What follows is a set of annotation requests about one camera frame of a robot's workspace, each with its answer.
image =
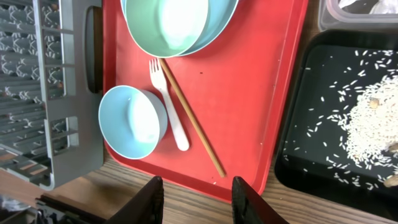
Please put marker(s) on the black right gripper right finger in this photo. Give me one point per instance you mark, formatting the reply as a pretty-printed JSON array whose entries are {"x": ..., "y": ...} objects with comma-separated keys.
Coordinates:
[{"x": 249, "y": 207}]

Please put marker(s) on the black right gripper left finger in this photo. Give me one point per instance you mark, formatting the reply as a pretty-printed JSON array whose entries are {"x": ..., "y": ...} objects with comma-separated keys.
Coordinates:
[{"x": 146, "y": 207}]

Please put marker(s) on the light blue small bowl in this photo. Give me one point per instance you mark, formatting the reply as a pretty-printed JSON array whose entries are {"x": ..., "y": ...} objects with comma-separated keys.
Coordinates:
[{"x": 132, "y": 121}]

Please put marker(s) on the mint green bowl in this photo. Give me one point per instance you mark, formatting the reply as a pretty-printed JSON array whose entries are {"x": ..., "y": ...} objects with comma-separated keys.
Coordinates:
[{"x": 166, "y": 28}]

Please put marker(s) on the black waste tray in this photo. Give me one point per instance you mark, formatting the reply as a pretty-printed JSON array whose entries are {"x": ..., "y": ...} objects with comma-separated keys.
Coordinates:
[{"x": 288, "y": 168}]

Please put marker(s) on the grey plastic dishwasher rack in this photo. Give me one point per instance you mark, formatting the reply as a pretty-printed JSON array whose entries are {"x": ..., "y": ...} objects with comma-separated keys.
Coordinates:
[{"x": 51, "y": 81}]

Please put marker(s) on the clear plastic waste bin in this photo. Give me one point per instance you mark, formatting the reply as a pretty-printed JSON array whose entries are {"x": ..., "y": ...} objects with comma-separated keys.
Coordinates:
[{"x": 357, "y": 15}]

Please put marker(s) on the wooden chopstick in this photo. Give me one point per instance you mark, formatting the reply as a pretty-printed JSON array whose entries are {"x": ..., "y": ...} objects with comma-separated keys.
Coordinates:
[{"x": 192, "y": 117}]

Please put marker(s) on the red plastic tray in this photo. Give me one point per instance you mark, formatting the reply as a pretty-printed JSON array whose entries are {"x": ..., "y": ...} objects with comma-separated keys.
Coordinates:
[{"x": 236, "y": 87}]

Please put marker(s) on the white plastic fork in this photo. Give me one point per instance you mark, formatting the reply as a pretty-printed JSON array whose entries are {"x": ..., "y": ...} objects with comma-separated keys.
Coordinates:
[{"x": 158, "y": 80}]

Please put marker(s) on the pile of white rice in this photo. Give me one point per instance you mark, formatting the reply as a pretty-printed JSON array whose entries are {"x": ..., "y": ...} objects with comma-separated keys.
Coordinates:
[{"x": 346, "y": 115}]

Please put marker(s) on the light blue plate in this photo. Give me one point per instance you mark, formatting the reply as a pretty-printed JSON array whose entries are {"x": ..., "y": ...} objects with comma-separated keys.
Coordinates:
[{"x": 219, "y": 14}]

